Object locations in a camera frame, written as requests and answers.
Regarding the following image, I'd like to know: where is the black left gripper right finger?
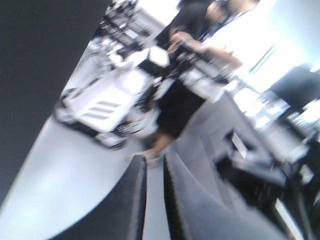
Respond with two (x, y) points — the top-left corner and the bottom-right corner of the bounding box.
(163, 153), (286, 240)

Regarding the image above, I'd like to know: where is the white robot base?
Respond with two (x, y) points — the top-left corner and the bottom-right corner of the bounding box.
(53, 45), (170, 149)

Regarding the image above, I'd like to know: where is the dark closed fridge door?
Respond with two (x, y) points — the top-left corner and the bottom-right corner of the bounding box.
(0, 0), (110, 200)

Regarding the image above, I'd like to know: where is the person in white shirt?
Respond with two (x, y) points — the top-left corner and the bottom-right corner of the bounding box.
(143, 0), (266, 168)

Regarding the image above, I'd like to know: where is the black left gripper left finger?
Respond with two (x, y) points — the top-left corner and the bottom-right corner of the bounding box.
(56, 155), (147, 240)

